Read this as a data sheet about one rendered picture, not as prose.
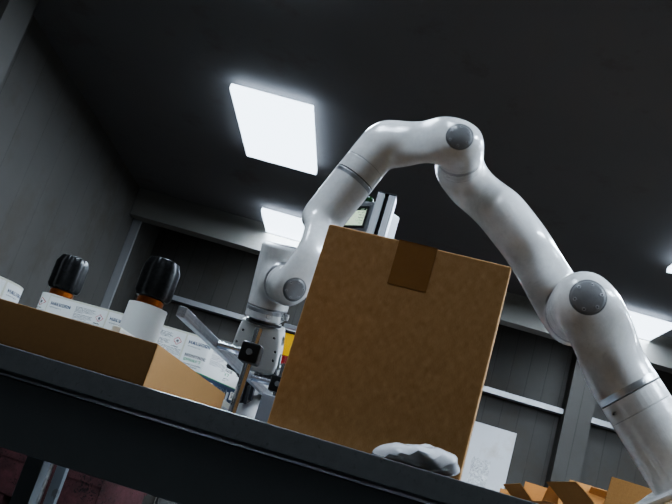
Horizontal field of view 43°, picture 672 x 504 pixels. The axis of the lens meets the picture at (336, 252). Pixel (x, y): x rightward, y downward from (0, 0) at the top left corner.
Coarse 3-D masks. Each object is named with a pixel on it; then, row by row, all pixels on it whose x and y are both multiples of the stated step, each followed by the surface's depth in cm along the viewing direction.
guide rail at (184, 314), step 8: (184, 312) 108; (184, 320) 110; (192, 320) 111; (192, 328) 114; (200, 328) 116; (200, 336) 119; (208, 336) 121; (208, 344) 125; (216, 344) 126; (216, 352) 131; (224, 352) 132; (224, 360) 137; (232, 360) 138; (240, 368) 145; (248, 376) 153; (256, 384) 161; (264, 392) 171
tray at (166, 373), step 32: (0, 320) 75; (32, 320) 75; (64, 320) 75; (32, 352) 74; (64, 352) 74; (96, 352) 74; (128, 352) 74; (160, 352) 75; (160, 384) 77; (192, 384) 87
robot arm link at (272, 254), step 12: (264, 252) 170; (276, 252) 169; (288, 252) 169; (264, 264) 170; (276, 264) 168; (264, 276) 168; (252, 288) 172; (264, 288) 168; (252, 300) 171; (264, 300) 169
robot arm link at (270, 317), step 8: (248, 304) 172; (248, 312) 171; (256, 312) 170; (264, 312) 170; (272, 312) 170; (280, 312) 171; (256, 320) 171; (264, 320) 170; (272, 320) 170; (280, 320) 172
